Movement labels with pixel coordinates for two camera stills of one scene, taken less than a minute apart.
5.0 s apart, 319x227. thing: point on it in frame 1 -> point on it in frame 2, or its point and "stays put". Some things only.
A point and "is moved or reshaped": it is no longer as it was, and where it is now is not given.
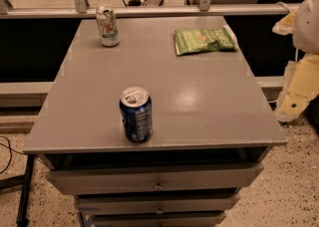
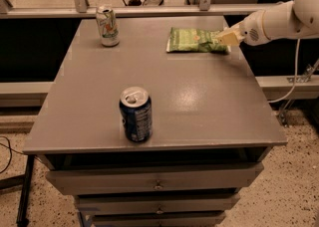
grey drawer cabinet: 212,127 stays put
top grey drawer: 169,179 stays put
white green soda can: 108,27 stays put
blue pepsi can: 137,113 stays put
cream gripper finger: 286,25 -> 233,29
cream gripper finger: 301,86 -> 232,38
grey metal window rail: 46,13 stays put
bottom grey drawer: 159,220 stays put
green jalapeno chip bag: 189,41 is moved or reshaped
